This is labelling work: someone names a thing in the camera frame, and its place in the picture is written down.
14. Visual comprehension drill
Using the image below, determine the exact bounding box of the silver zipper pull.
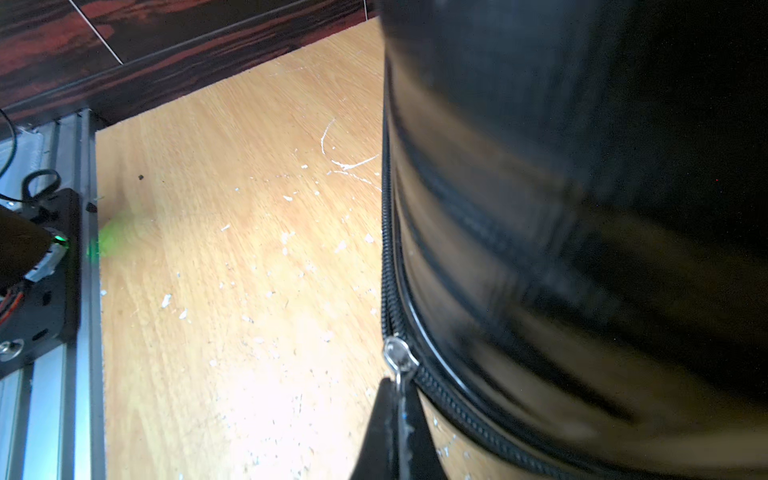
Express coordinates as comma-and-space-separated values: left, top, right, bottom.
382, 336, 419, 385

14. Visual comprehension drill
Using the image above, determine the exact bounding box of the black hard-shell suitcase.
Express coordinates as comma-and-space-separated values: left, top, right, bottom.
379, 1, 767, 479

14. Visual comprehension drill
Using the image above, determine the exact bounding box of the aluminium front rail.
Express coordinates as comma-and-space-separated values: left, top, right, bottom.
1, 110, 106, 479

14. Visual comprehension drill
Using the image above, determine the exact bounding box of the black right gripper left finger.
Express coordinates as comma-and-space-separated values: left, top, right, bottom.
350, 378, 399, 480

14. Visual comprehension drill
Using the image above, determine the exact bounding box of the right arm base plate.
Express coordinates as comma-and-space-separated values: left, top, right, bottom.
1, 189, 82, 378

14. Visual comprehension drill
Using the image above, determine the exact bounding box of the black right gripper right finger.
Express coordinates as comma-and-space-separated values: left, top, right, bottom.
397, 374, 447, 480

